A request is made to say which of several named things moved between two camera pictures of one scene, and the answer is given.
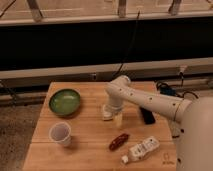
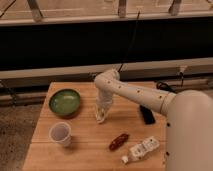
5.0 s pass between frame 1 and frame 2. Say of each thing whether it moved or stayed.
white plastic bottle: stayed
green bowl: stayed
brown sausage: stayed
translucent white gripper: moved
